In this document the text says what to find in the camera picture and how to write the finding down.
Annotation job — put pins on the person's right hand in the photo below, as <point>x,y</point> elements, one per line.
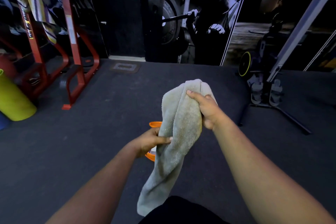
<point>208,109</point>

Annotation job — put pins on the person's left hand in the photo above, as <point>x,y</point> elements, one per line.
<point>147,141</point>

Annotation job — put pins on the person's left thumb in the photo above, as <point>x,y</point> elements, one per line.
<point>162,140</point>

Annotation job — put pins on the person's right thumb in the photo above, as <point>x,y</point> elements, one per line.
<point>195,96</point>

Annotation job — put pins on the orange dumbbell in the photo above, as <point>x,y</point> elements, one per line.
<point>153,139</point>

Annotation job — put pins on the grey towel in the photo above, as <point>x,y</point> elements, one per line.
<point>173,139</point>

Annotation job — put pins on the person's left forearm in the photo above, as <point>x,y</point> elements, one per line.
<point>91,192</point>

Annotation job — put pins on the person's right forearm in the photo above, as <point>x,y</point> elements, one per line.
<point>265,176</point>

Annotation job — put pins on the black exercise bike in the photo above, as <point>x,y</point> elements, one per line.
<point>265,74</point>

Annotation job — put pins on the person's black shorts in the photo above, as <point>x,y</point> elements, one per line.
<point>181,212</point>

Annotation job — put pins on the grey floor plate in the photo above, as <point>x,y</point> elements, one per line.
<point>125,67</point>

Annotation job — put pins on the red metal rack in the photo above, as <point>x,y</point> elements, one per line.
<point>56,48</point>

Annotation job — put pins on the yellow-green foam roller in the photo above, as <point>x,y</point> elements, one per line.
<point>13,97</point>

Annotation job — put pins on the blue roller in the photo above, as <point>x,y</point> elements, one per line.
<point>3,121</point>

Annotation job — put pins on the striped towel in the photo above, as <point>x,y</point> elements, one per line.
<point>36,3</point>

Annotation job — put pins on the grey metal frame post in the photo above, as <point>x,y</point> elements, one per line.
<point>301,25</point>

